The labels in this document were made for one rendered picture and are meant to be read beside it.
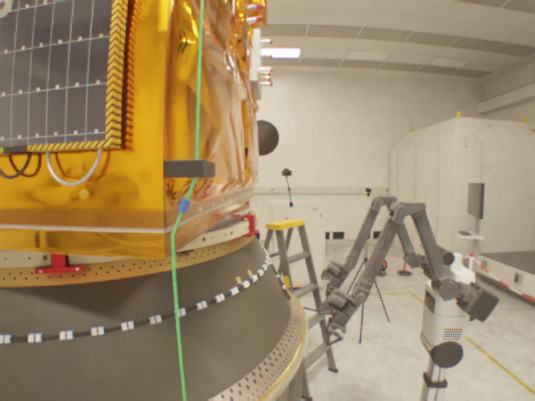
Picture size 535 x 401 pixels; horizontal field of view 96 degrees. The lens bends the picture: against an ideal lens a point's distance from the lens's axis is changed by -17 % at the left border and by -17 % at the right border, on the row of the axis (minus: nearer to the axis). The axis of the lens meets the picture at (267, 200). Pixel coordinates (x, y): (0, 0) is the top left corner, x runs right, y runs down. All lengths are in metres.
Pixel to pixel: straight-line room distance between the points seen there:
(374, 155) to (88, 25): 8.98
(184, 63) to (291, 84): 8.65
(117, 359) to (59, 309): 0.21
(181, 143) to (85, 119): 0.17
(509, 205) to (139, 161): 7.19
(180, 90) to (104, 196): 0.23
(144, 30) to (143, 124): 0.17
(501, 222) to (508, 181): 0.88
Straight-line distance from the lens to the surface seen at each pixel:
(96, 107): 0.53
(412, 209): 1.19
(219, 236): 1.05
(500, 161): 7.17
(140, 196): 0.52
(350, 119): 9.22
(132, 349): 0.92
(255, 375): 1.10
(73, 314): 0.93
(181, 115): 0.55
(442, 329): 1.58
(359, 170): 9.10
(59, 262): 0.89
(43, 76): 0.61
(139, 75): 0.55
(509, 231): 7.45
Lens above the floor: 1.89
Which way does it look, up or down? 4 degrees down
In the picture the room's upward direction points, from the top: straight up
